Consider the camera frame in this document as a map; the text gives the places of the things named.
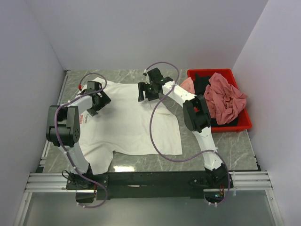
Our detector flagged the dusty pink t shirt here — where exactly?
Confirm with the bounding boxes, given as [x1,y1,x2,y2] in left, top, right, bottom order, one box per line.
[204,73,248,125]

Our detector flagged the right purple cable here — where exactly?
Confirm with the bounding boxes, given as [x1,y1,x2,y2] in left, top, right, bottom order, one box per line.
[143,61,232,205]

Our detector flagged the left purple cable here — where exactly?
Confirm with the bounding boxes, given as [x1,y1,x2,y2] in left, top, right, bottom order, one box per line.
[54,73,109,209]

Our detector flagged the black base beam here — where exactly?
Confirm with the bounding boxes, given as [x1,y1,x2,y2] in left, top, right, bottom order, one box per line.
[66,171,233,200]

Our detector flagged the light pink t shirt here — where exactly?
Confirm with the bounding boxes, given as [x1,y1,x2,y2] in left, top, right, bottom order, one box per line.
[180,77,195,94]

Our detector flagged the purple cable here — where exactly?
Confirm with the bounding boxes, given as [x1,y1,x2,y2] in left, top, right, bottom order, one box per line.
[143,61,232,205]
[54,73,109,209]

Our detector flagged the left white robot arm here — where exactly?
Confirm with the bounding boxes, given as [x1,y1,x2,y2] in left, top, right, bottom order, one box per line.
[46,81,111,189]

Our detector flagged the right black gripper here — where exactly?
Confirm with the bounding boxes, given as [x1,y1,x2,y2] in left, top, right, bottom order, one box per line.
[138,82,159,103]

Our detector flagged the black t shirt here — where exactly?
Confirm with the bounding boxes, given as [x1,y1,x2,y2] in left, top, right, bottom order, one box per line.
[193,73,239,128]

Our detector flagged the red plastic bin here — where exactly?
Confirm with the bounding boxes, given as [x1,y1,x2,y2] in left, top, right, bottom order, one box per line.
[187,68,252,133]

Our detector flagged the white t shirt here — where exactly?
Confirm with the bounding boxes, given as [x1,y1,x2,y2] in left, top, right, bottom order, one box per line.
[79,81,182,174]

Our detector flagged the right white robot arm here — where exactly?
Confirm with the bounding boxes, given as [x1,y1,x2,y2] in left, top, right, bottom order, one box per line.
[138,68,229,188]

